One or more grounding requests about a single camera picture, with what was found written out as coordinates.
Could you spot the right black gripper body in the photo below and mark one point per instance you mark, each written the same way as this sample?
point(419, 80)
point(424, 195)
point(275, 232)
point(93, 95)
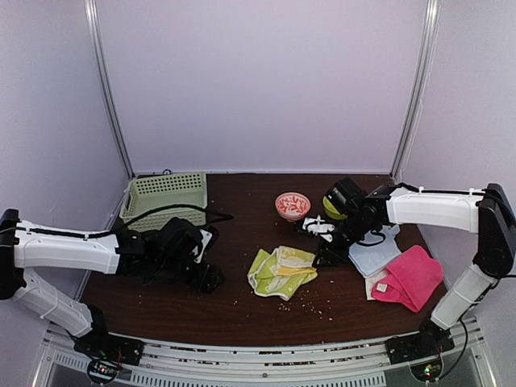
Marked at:
point(355, 228)

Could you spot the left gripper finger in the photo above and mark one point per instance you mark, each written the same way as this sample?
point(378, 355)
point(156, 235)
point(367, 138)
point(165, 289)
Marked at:
point(193, 275)
point(212, 278)

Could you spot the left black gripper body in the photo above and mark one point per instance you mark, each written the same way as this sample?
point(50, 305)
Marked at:
point(171, 268)

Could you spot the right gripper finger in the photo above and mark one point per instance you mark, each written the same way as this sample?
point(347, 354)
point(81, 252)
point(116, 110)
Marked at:
point(323, 258)
point(341, 257)

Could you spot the green lemon pattern towel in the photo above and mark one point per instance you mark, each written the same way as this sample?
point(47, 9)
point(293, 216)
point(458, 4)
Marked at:
point(281, 272)

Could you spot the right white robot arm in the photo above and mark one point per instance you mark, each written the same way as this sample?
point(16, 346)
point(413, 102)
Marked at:
point(470, 231)

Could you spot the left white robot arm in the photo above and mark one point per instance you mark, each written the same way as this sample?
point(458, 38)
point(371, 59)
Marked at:
point(26, 246)

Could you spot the light blue towel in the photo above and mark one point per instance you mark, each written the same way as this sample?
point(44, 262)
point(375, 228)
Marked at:
point(375, 252)

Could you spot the lime green bowl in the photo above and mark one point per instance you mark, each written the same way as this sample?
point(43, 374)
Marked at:
point(331, 211)

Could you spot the cream white towel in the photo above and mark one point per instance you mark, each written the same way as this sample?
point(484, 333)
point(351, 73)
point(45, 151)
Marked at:
point(370, 282)

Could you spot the red white patterned bowl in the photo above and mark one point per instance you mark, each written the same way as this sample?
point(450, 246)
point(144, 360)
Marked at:
point(292, 206)

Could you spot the green perforated plastic basket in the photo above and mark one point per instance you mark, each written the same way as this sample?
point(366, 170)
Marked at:
point(147, 193)

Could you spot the pink towel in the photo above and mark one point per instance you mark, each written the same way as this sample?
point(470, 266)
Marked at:
point(410, 280)

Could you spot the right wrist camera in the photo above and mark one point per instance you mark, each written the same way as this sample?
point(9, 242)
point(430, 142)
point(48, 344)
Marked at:
point(316, 227)

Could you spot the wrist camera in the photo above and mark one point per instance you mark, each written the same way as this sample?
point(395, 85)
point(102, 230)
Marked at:
point(200, 249)
point(316, 227)

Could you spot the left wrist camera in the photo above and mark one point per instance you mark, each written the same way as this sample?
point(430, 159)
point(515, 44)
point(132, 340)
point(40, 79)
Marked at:
point(200, 249)

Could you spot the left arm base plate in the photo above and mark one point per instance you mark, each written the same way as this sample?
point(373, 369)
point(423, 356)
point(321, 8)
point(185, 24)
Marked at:
point(107, 355)

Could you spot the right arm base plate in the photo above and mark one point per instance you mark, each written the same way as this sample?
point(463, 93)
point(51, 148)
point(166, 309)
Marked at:
point(424, 356)

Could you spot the right aluminium frame post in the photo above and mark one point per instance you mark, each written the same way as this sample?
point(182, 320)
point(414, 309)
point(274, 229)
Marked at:
point(421, 77)

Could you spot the aluminium frame post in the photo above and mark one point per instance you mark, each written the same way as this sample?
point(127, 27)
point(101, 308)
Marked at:
point(91, 14)
point(421, 77)

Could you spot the left aluminium frame post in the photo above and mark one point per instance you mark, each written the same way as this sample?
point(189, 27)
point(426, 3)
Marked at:
point(91, 14)

